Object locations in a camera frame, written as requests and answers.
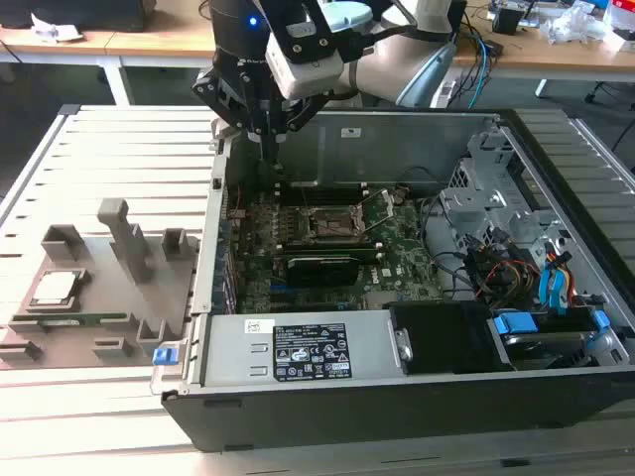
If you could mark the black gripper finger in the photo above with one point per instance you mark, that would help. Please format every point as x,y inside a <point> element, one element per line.
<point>305,111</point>
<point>213,94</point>

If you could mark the silver CPU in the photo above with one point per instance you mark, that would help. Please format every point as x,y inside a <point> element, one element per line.
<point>54,287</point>

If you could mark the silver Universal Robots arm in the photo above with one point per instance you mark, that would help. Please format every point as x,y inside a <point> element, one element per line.
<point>382,69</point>

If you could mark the CPU socket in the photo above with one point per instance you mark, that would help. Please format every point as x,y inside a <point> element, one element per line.
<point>330,225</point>

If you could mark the long wooden desk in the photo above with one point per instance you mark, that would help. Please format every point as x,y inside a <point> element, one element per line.
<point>164,42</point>

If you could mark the black RAM slot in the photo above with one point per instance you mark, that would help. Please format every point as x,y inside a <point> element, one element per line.
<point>327,187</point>
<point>327,198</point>

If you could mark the white desk leg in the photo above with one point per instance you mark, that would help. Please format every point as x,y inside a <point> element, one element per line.
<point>116,82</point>

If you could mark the silver coin cell battery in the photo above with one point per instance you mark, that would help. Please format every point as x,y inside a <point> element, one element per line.
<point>398,197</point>

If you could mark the large black flat box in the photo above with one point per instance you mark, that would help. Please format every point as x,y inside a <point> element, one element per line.
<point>99,12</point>

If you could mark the white power strip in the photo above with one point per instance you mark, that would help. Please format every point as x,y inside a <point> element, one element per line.
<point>446,94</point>

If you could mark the installed green RAM stick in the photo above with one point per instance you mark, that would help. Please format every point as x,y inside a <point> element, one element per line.
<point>367,255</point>

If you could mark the black graphics card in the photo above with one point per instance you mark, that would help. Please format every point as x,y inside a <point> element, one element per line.
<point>322,272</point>

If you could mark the green motherboard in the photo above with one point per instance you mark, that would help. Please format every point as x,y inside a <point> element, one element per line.
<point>402,243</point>

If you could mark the crumpled white paper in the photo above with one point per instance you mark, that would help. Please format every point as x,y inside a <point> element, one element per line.
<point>54,30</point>

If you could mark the silver metal drive cage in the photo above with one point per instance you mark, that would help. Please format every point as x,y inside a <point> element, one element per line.
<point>466,208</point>

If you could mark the grey parts rack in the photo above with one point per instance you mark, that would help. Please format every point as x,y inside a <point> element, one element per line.
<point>99,297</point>

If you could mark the silver power supply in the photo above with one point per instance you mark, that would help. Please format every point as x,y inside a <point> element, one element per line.
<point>233,357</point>

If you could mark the loose green RAM stick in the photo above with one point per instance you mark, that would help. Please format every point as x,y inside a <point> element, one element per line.
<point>89,318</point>

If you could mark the blue case latch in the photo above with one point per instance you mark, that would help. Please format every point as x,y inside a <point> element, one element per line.
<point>165,357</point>

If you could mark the clear plastic bag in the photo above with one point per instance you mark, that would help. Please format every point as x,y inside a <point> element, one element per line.
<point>570,25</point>

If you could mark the hard disk in blue carrier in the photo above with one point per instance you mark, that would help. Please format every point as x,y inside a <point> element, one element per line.
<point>516,323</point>

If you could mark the black open PC case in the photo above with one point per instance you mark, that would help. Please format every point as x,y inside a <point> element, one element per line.
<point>397,416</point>

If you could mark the red and white box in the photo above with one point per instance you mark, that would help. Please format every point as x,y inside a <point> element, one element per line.
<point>622,12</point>

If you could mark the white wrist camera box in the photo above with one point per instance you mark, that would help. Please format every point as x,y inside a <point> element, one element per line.
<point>307,74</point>

